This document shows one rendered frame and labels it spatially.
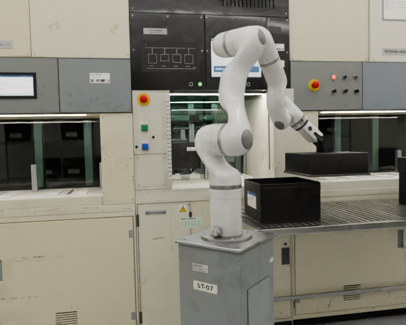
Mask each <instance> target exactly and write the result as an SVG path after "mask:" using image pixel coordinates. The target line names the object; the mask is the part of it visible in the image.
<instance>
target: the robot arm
mask: <svg viewBox="0 0 406 325"><path fill-rule="evenodd" d="M212 49H213V51H214V53H215V54H216V55H217V56H219V57H222V58H229V57H234V58H233V60H232V61H231V62H230V63H229V64H228V65H227V66H226V67H225V68H224V70H223V72H222V74H221V76H220V84H219V89H218V100H219V103H220V105H221V107H222V108H223V109H224V110H225V111H226V112H227V115H228V122H227V124H211V125H207V126H203V127H202V128H201V129H199V130H198V132H197V134H196V136H195V149H196V151H197V153H198V156H199V157H200V159H201V160H202V162H203V163H204V165H205V166H206V168H207V170H208V173H209V198H210V227H211V230H208V231H205V232H203V233H202V239H204V240H205V241H209V242H219V243H233V242H242V241H247V240H249V239H250V238H252V233H251V232H250V231H246V230H243V229H242V180H241V174H240V172H239V171H238V170H237V169H235V168H234V167H232V166H231V165H230V164H228V163H227V161H226V160H225V158H224V156H240V155H244V154H246V153H247V152H248V151H250V149H251V147H252V145H253V132H252V129H251V126H250V123H249V121H248V118H247V115H246V110H245V104H244V94H245V89H246V81H247V77H248V74H249V72H250V71H251V69H252V67H253V66H254V65H255V63H256V62H257V61H258V63H259V65H260V68H261V70H262V73H263V75H264V77H265V80H266V83H267V98H266V103H267V110H268V113H269V116H270V118H271V120H272V123H273V124H274V126H275V127H276V128H277V129H279V130H285V129H286V128H287V127H288V126H290V127H291V128H292V129H293V130H296V131H298V132H299V133H300V135H301V136H302V137H303V138H304V139H305V140H306V141H307V142H309V143H313V144H314V145H315V146H319V148H320V149H321V150H322V151H323V152H326V151H327V150H328V149H329V147H328V146H327V145H326V144H325V143H324V142H323V139H322V138H321V137H322V136H323V134H322V133H321V132H320V131H319V130H318V129H317V128H316V127H315V126H314V125H313V124H311V123H310V122H309V121H308V119H307V117H306V116H305V114H304V113H303V112H302V111H301V110H300V109H299V108H298V107H297V106H296V105H295V104H294V102H292V100H290V98H288V96H286V94H285V89H286V86H287V77H286V75H285V72H284V68H283V66H282V63H281V60H280V57H279V54H278V52H277V49H276V46H275V43H274V41H273V38H272V36H271V34H270V32H269V31H268V30H267V29H266V28H264V27H262V26H245V27H242V28H237V29H234V30H230V31H227V32H222V33H220V34H218V35H217V36H215V38H214V39H213V42H212Z"/></svg>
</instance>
